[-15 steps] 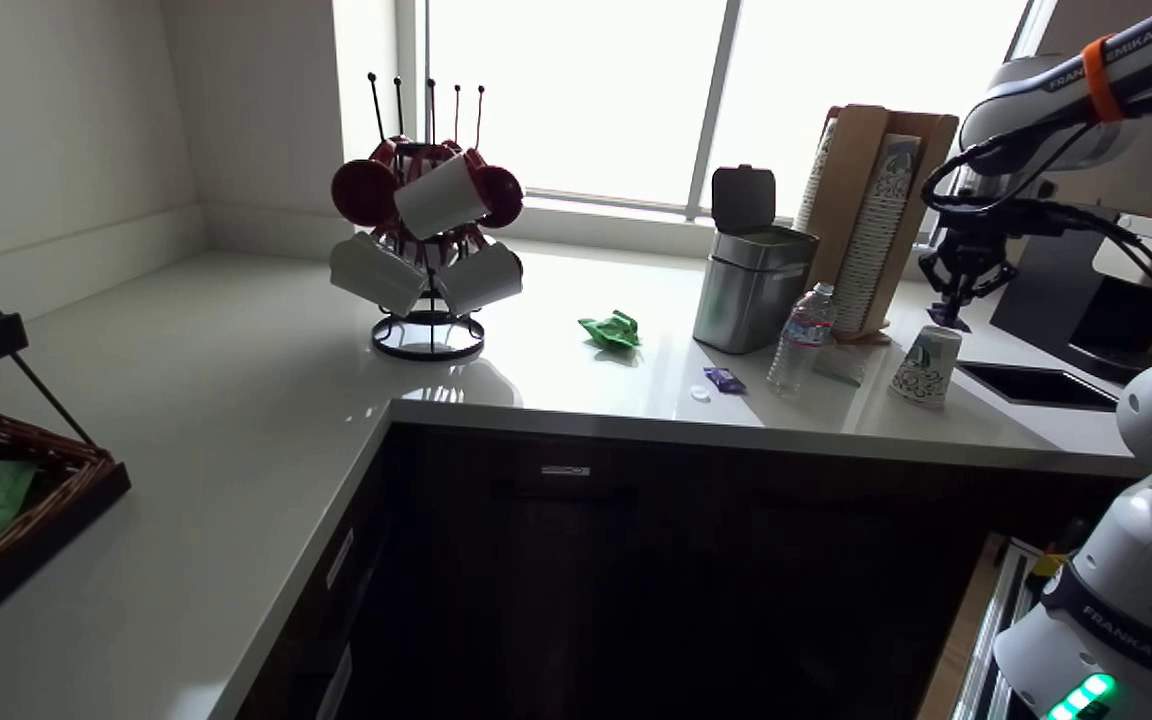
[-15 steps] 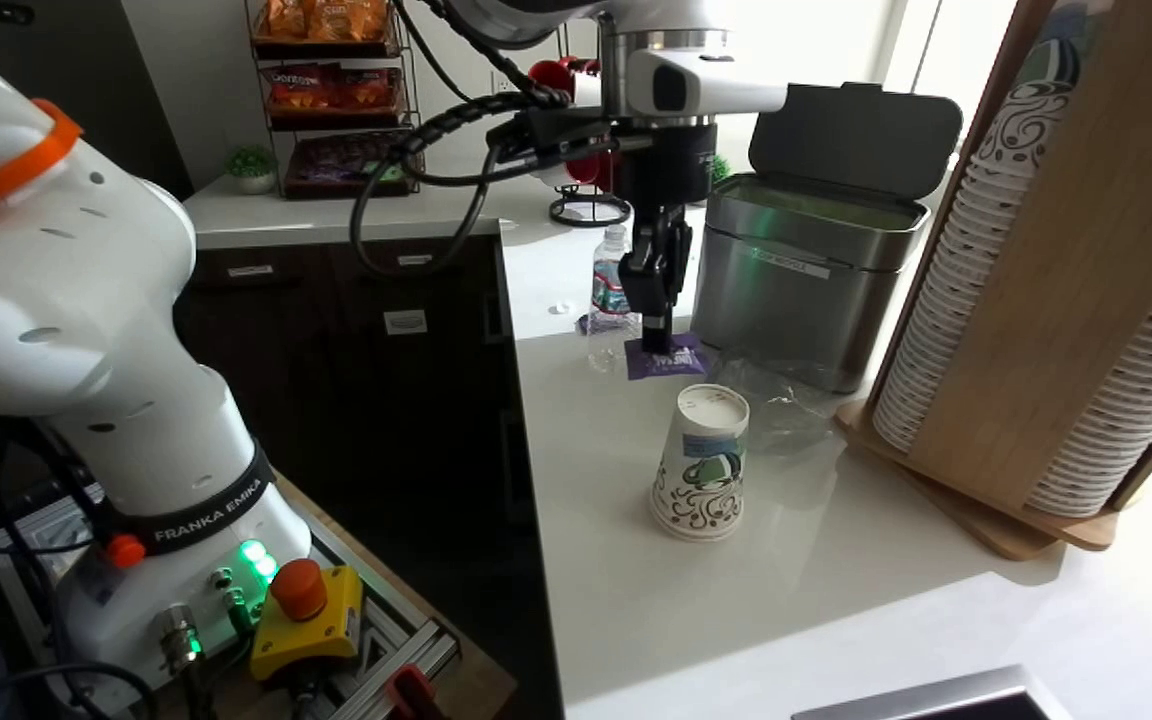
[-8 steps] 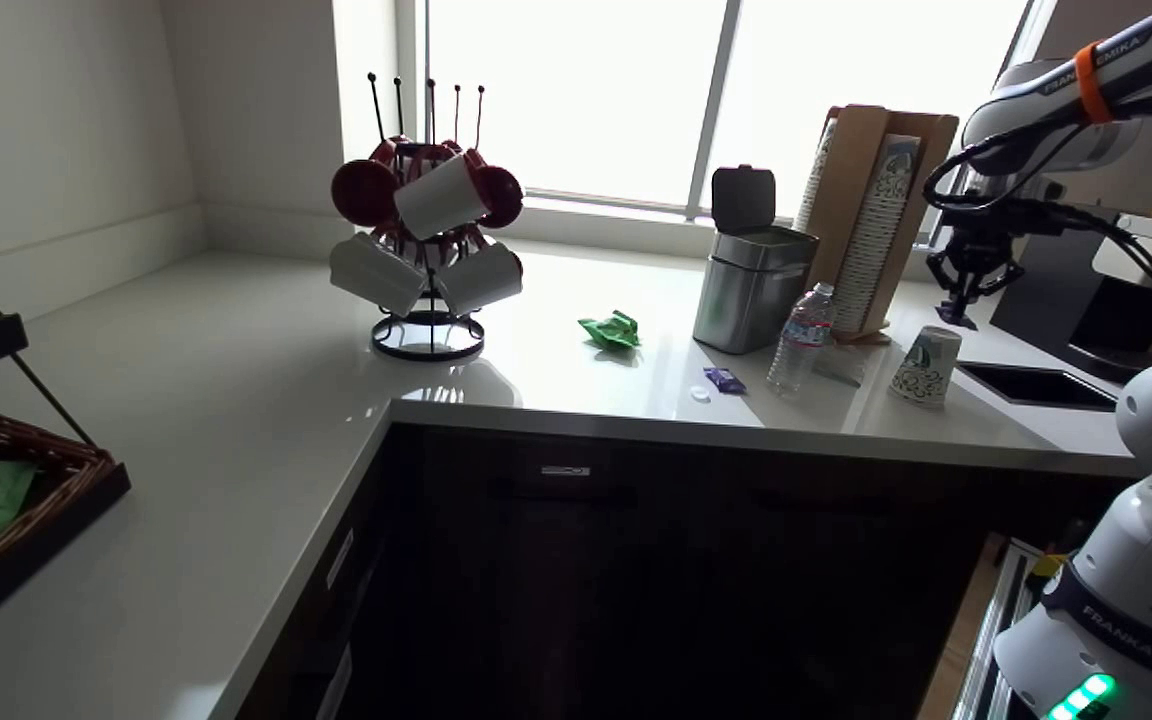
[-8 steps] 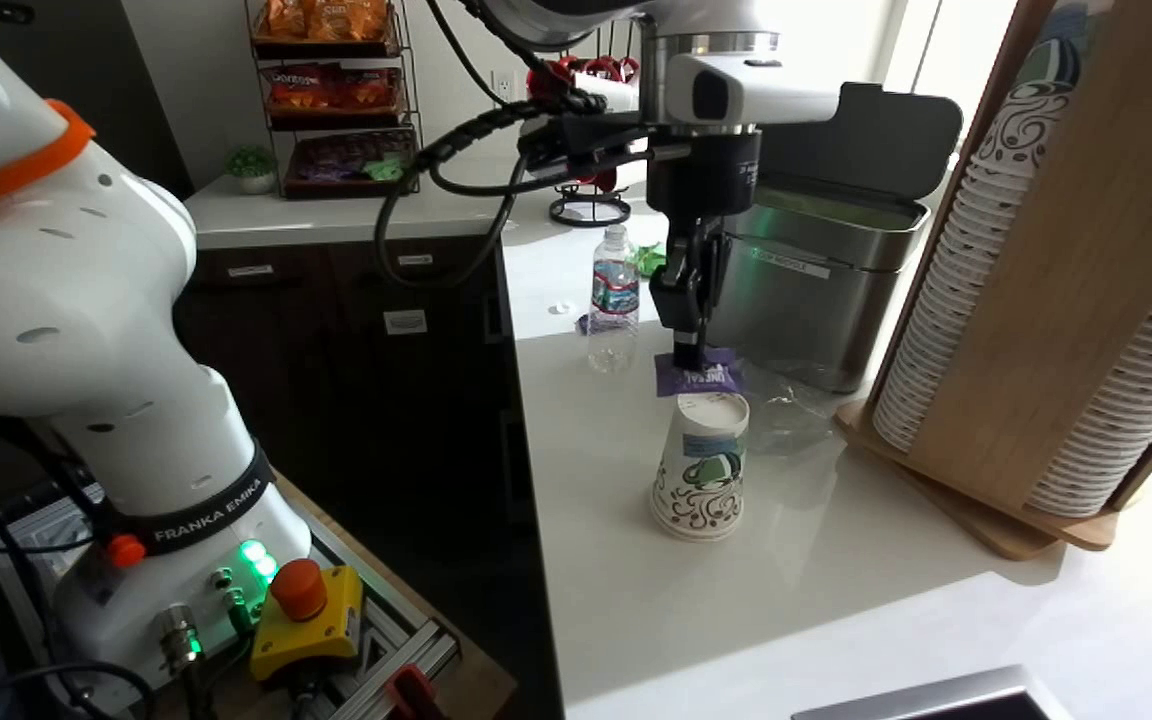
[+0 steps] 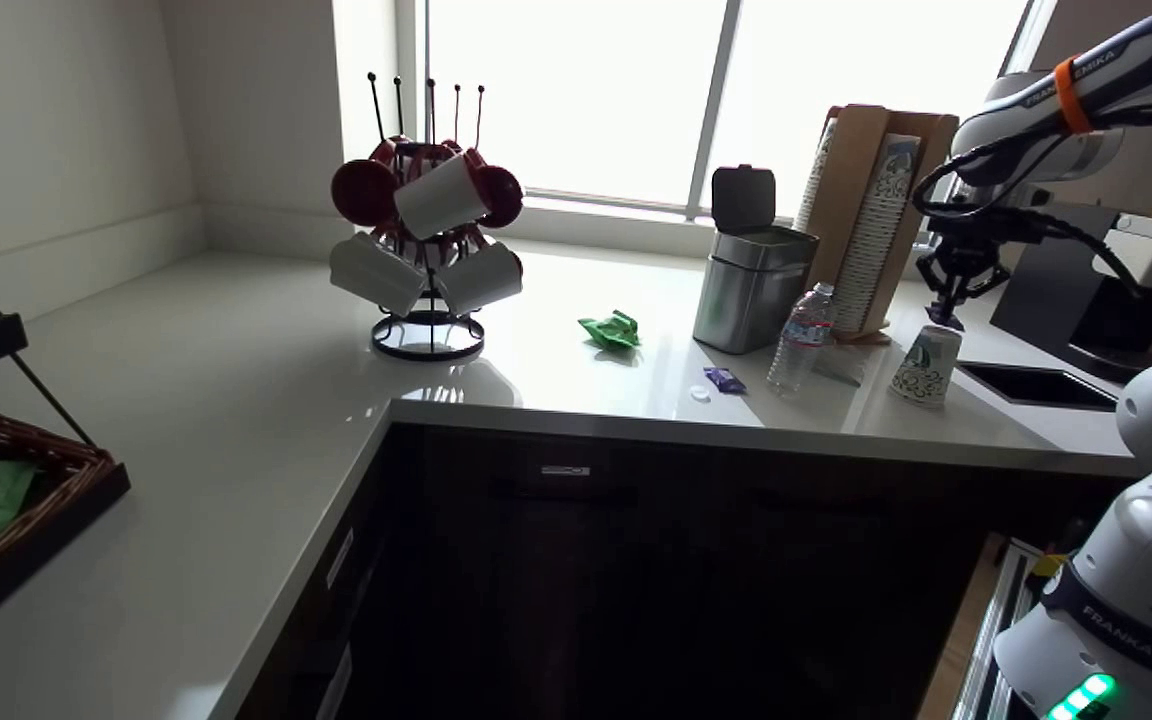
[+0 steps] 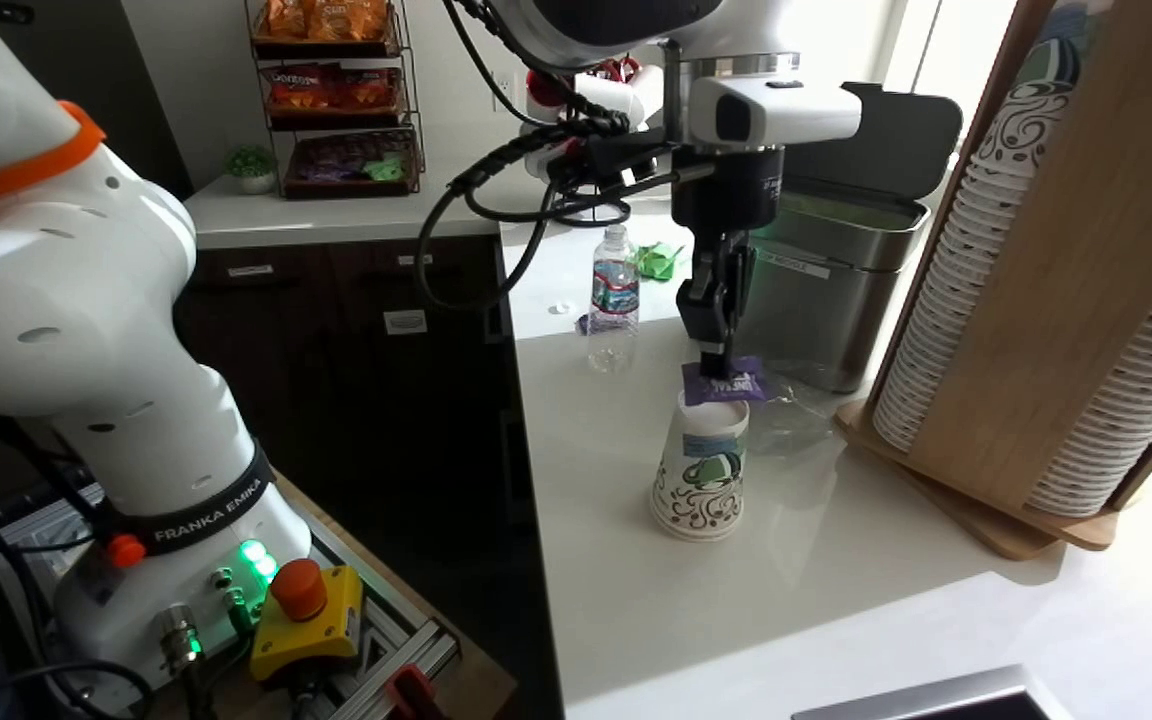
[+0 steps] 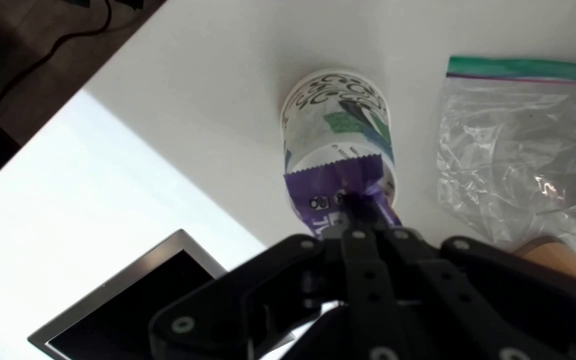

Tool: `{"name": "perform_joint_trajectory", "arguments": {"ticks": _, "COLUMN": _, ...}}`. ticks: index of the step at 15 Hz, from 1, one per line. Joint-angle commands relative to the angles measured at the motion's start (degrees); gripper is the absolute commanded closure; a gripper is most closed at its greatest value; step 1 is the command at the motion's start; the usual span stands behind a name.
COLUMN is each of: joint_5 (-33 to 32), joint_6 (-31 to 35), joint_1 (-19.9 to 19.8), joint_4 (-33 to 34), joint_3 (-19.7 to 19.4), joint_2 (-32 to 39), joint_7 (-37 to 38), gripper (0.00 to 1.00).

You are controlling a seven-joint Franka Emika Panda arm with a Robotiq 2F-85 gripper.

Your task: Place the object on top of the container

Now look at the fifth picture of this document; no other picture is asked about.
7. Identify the tall cardboard box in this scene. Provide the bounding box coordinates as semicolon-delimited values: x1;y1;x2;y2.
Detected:
791;99;964;345

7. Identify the white window frame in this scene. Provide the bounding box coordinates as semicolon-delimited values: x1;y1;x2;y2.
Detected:
327;0;1065;260

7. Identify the white mug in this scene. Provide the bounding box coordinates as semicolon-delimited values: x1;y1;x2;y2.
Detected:
429;241;527;320
388;151;490;244
322;231;429;320

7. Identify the black sink basin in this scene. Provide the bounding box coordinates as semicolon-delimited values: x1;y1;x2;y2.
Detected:
956;354;1119;414

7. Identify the dark wood cabinet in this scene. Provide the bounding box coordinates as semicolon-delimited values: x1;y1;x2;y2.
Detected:
230;421;1140;720

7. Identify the clear plastic water bottle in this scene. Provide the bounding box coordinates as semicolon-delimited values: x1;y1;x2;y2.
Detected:
769;279;841;394

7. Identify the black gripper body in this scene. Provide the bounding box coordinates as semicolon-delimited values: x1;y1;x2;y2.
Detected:
915;216;1015;304

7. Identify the red mug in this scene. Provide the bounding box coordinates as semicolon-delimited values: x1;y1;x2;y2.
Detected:
473;161;527;231
327;156;400;227
380;131;467;177

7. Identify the white patterned paper cup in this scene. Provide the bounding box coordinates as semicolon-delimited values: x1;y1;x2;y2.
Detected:
889;320;966;412

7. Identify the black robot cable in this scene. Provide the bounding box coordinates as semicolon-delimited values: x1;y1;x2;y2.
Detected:
911;112;1152;362

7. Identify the grey metal bin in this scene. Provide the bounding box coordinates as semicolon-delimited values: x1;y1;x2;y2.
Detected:
688;223;823;361

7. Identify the black wire mug tree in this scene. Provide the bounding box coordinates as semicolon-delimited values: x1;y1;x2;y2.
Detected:
361;68;490;362

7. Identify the dark grey canister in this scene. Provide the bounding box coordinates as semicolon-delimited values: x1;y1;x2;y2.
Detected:
706;161;780;241

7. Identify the grey printed package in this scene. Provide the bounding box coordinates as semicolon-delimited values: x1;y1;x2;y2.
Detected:
826;128;928;338

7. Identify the green crumpled packet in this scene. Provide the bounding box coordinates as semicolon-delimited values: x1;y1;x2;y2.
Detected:
574;306;644;354

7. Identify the orange strap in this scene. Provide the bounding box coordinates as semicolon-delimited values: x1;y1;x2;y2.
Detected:
1050;53;1092;137

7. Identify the wooden tray with greens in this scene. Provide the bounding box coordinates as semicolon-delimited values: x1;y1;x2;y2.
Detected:
0;392;132;655

